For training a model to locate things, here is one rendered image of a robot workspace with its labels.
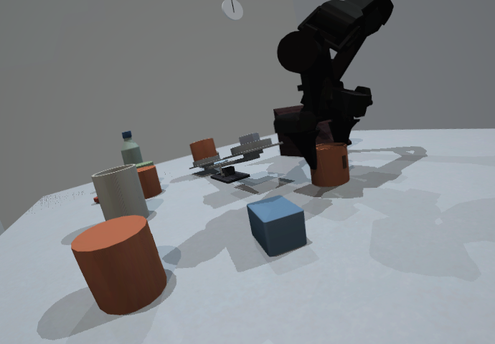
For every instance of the brown cylinder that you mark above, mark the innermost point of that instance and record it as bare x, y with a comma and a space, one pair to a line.
203, 149
332, 165
149, 181
120, 263

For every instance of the blue cube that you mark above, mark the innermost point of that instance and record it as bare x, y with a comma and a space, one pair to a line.
277, 224

